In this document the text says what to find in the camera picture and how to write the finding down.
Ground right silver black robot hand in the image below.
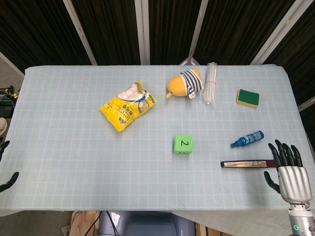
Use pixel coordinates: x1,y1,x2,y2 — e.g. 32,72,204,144
263,139,314,205

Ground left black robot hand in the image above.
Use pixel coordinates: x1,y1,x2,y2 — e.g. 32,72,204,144
0,140,20,194

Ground green numbered cube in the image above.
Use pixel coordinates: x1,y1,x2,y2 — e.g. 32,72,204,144
173,134,194,155

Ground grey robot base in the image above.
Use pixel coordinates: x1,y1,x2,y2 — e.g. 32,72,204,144
98,210,197,236

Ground beige hat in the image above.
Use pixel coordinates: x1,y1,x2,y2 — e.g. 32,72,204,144
0,117,9,136

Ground blue spray bottle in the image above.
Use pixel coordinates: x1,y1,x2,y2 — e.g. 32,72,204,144
230,130,264,149

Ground brown cardboard box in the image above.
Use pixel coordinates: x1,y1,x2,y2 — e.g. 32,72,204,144
61,210,102,236

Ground yellow green sponge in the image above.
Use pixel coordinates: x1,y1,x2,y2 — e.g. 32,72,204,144
235,88,260,109

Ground light blue checkered tablecloth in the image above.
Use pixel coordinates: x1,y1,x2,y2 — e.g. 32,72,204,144
0,64,315,236

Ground clear plastic straw bundle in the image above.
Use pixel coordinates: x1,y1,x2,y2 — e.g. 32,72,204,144
201,62,219,108

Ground yellow snack bag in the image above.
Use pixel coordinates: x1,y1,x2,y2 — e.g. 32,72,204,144
98,79,158,133

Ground yellow plush toy striped shirt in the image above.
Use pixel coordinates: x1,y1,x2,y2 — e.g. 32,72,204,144
165,68,204,99

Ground black cable clutter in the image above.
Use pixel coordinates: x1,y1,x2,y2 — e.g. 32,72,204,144
0,85,20,118

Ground white partition frame post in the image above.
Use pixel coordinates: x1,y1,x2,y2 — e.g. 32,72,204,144
62,0,98,66
178,0,209,66
134,0,151,66
250,0,306,65

